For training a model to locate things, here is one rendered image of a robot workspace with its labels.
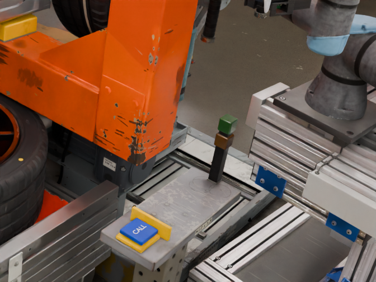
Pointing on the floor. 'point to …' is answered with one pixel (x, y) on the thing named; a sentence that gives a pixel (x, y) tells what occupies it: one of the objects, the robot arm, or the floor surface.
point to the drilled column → (174, 272)
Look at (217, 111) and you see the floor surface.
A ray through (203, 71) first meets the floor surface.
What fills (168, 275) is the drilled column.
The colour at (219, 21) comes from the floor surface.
